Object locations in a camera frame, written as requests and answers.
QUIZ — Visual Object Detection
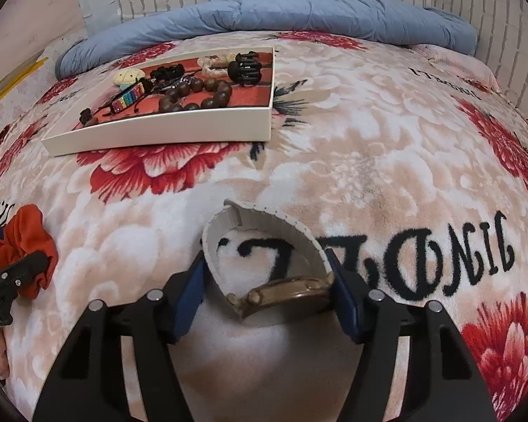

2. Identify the orange scrunchie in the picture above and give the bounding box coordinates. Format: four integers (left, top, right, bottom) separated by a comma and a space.
0, 204, 58, 299

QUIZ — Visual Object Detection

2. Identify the rainbow black claw clip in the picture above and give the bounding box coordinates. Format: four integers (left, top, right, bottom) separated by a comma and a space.
79, 77, 153, 128

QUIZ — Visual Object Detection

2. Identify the white strap gold watch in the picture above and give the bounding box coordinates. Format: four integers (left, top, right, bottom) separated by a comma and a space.
201, 199, 335, 326

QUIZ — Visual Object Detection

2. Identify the brown wooden bead bracelet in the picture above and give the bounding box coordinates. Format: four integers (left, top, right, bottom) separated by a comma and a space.
158, 76, 234, 114

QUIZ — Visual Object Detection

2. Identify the yellow strip at bedside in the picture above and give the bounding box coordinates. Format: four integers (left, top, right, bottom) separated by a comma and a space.
0, 52, 48, 101

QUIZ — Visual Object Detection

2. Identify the floral fleece blanket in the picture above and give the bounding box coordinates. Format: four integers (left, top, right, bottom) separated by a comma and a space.
0, 32, 528, 420

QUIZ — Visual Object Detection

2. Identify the cream and pink hair clip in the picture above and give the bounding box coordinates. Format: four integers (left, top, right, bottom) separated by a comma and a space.
112, 68, 146, 88

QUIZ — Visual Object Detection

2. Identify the blue folded quilt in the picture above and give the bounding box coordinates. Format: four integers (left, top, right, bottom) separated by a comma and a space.
55, 0, 478, 79

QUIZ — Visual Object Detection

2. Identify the cream braided hair tie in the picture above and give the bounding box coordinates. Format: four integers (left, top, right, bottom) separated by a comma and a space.
196, 51, 239, 80

